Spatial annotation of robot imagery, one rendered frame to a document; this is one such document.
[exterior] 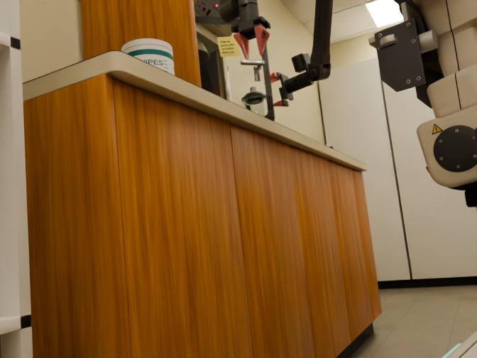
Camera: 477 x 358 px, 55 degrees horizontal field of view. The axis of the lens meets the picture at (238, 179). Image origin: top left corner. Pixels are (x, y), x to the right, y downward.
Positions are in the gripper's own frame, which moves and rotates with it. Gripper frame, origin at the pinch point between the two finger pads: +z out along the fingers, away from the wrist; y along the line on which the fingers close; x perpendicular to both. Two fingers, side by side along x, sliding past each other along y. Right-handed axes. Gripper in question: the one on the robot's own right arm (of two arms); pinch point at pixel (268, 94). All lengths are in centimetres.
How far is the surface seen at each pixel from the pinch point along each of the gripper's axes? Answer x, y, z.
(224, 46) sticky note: 29.0, 14.2, -1.1
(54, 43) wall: 62, 30, 49
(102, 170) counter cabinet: 112, -36, -16
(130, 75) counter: 106, -19, -22
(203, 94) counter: 81, -19, -21
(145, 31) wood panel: 49, 23, 18
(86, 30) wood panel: 50, 35, 44
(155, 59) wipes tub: 84, -6, -11
